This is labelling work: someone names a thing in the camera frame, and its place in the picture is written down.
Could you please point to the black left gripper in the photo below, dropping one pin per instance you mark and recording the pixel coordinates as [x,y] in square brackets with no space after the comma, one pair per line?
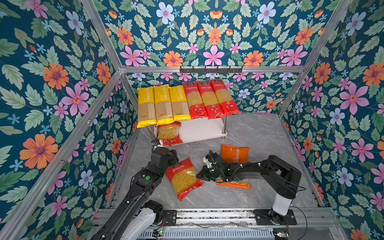
[173,156]

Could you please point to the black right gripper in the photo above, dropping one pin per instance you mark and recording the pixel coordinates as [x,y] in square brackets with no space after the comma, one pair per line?
[204,172]

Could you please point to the red macaroni bag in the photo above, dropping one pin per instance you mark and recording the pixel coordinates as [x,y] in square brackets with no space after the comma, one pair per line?
[169,134]
[182,177]

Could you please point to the orange macaroni bag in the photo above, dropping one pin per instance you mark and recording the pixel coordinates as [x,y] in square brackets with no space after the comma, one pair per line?
[232,154]

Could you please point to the red macaroni bag front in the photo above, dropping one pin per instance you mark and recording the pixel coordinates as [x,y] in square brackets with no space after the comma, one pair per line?
[182,177]

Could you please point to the yellow spaghetti pack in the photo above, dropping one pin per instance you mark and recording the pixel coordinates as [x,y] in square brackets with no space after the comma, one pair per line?
[180,107]
[163,105]
[146,104]

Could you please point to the red spaghetti pack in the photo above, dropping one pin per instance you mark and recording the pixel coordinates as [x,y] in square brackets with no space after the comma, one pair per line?
[210,101]
[226,101]
[195,101]

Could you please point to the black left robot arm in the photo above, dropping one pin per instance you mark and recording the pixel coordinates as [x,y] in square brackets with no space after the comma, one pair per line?
[136,212]

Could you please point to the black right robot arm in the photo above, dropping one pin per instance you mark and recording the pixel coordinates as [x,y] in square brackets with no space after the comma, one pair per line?
[280,175]

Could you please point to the white two-tier shelf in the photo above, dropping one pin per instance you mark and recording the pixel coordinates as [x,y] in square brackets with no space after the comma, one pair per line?
[200,129]

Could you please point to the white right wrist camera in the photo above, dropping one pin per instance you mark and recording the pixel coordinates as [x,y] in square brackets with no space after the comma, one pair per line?
[206,161]

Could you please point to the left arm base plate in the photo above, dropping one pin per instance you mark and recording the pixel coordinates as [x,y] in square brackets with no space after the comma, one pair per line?
[165,218]

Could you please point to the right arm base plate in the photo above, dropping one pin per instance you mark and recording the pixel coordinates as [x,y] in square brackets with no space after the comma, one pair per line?
[266,217]

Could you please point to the black hook rail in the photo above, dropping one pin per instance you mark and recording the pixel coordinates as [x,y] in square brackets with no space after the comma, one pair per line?
[216,70]

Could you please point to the aluminium front rail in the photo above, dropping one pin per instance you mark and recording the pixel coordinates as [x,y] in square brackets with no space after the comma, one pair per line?
[245,218]

